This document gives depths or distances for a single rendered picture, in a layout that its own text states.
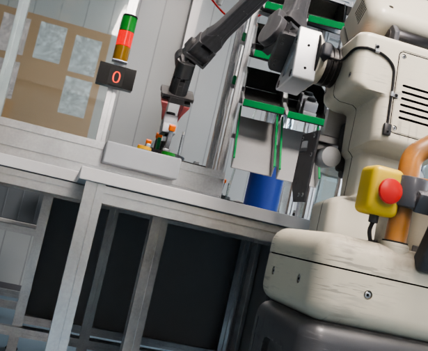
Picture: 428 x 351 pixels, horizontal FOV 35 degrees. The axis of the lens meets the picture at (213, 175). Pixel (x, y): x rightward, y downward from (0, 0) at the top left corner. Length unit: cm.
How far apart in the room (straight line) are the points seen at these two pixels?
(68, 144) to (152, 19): 387
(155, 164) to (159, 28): 389
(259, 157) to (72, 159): 60
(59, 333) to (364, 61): 87
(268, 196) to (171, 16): 304
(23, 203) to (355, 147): 277
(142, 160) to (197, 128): 376
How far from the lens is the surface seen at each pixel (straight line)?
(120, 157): 184
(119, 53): 223
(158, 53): 564
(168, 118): 210
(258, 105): 211
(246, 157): 212
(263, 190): 295
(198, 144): 558
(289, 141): 227
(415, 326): 101
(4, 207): 393
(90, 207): 154
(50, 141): 190
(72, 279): 155
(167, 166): 186
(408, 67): 142
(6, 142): 191
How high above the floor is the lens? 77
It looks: 5 degrees up
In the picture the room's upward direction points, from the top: 13 degrees clockwise
